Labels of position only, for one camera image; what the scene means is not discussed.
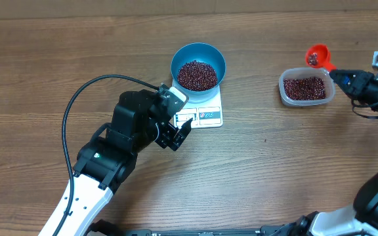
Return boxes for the red beans in bowl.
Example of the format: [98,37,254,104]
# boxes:
[177,60,218,92]

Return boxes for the white digital kitchen scale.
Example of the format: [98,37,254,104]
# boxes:
[173,87,224,129]

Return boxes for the red measuring scoop blue handle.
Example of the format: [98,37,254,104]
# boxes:
[304,44,337,72]

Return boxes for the clear container of red beans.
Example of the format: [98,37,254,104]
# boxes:
[278,68,335,107]

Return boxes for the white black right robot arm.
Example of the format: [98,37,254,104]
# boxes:
[285,69,378,235]

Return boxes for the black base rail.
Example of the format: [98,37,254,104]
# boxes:
[83,219,308,236]

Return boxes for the blue plastic bowl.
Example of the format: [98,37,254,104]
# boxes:
[171,43,226,94]

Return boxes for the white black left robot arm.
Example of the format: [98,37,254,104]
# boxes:
[40,85,191,236]

